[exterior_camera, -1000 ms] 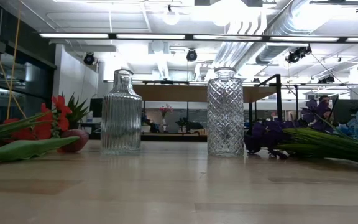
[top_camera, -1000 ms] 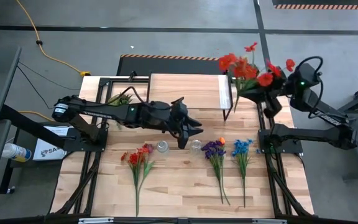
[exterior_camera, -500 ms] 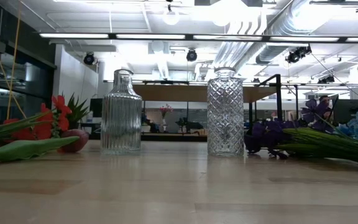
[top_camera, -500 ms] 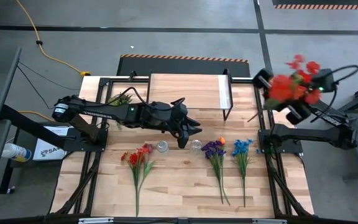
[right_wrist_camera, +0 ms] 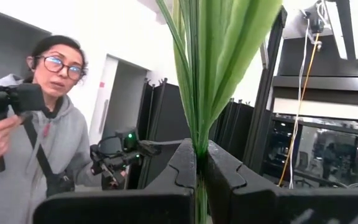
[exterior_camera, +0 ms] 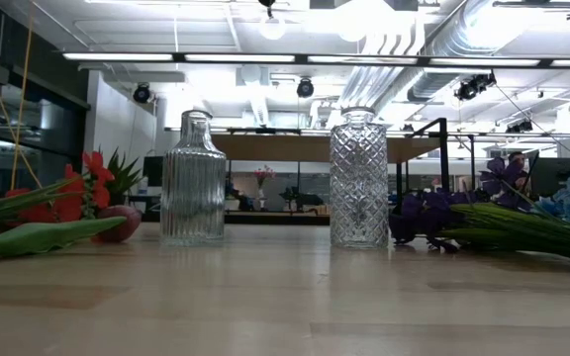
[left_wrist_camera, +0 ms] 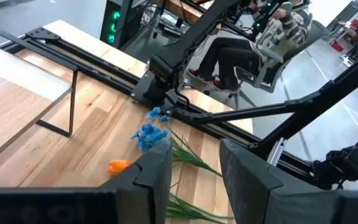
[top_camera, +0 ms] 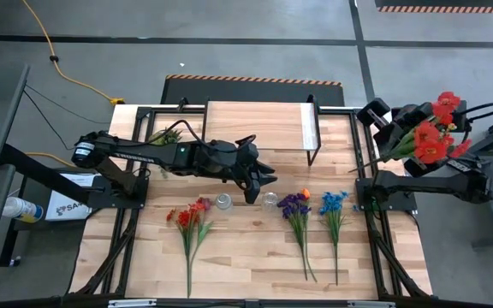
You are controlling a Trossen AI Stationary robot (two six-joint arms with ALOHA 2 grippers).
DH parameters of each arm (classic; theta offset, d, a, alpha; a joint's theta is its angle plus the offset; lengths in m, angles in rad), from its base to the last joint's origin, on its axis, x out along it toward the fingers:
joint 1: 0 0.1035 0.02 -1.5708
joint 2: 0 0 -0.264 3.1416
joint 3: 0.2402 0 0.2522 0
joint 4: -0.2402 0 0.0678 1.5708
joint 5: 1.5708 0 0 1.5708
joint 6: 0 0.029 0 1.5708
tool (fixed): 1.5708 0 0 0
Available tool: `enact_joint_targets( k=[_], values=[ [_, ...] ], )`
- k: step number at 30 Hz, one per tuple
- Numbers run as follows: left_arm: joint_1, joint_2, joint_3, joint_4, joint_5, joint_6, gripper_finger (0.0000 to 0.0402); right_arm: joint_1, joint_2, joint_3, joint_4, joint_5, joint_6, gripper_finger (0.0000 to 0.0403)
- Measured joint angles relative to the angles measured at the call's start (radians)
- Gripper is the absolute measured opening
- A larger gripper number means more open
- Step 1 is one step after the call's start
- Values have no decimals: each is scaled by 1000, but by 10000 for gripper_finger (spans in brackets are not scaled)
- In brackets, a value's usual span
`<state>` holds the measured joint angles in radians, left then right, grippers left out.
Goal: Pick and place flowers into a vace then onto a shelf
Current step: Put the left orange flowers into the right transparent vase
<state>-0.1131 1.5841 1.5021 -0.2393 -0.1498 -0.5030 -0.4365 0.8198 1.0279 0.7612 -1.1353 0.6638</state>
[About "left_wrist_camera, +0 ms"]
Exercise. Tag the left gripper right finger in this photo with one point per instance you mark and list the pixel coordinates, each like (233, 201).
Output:
(253, 193)

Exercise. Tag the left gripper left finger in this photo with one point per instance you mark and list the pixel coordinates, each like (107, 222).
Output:
(148, 174)

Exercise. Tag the orange artificial tulip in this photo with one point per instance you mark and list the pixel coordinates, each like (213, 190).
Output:
(118, 166)

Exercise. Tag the blue artificial flower bunch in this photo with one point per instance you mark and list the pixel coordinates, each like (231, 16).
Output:
(149, 135)

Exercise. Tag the purple artificial flower bunch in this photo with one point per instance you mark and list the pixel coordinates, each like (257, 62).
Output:
(182, 210)

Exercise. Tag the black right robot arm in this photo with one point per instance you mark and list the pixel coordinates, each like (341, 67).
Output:
(179, 53)

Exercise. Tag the wooden shelf with black legs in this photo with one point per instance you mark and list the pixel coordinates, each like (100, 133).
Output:
(8, 102)

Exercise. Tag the grey office chair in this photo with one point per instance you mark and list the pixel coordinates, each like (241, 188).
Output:
(306, 34)

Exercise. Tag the person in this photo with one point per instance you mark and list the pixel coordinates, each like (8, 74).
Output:
(228, 56)

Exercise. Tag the black computer tower with LEDs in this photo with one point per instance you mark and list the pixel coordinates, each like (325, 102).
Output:
(120, 28)

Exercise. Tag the black metal rig frame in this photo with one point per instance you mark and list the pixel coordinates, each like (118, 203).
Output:
(337, 90)

